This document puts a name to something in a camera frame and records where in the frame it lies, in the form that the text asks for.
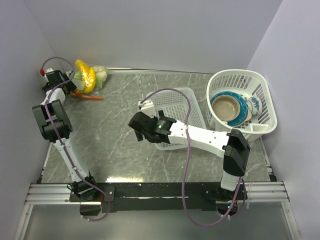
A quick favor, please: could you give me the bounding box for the yellow fake banana bunch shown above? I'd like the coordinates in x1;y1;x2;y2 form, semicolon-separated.
75;59;96;94

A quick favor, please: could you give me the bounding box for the clear zip top bag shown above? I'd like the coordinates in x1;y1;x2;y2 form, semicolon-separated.
70;59;109;101

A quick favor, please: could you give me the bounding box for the white fake cauliflower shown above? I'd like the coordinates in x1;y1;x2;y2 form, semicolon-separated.
92;66;109;89

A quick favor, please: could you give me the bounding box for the green fake cabbage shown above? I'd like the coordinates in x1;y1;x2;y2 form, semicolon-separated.
72;71;86;91

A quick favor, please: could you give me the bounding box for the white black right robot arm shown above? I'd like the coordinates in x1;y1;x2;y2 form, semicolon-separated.
128;110;251;199

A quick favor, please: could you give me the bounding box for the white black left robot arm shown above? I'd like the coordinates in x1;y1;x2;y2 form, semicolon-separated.
32;68;100;201

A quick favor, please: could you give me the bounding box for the white rectangular perforated basket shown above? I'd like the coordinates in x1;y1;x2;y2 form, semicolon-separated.
145;87;208;151

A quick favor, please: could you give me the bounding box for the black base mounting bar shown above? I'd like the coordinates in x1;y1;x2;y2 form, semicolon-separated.
69;181;247;217

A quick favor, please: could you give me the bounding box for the blue rimmed beige bowl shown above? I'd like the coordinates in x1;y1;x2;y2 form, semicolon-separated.
210;91;252;127

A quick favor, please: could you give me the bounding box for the blue white porcelain vase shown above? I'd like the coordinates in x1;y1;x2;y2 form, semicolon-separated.
246;96;263;118

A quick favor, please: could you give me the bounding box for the white round slotted basket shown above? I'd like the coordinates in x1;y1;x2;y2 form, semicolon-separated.
206;69;278;142

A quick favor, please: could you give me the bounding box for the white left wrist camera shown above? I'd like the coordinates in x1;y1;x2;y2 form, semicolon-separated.
39;68;54;77

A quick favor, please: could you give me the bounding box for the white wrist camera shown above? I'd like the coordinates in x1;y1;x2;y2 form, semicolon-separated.
39;68;54;77
138;100;157;118

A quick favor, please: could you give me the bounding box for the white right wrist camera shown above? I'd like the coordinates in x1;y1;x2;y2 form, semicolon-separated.
138;100;157;118

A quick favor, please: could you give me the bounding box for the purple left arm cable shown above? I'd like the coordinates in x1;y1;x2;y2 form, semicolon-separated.
40;56;111;223

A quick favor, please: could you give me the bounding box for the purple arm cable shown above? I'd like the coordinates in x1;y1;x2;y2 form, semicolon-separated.
40;56;111;223
139;88;248;228

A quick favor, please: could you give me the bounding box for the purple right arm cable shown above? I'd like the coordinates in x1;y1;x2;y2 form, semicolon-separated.
139;88;248;228

